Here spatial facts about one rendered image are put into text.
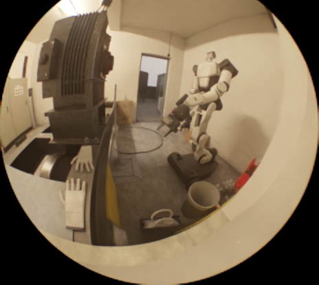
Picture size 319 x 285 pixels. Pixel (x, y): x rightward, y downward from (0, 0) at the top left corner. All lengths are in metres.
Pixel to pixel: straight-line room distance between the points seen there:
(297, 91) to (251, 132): 1.57
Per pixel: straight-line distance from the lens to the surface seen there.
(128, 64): 2.88
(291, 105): 0.26
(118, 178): 1.32
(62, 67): 0.78
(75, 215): 0.44
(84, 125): 0.76
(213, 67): 0.96
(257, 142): 1.78
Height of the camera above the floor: 1.04
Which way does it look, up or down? 21 degrees down
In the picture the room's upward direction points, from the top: 7 degrees clockwise
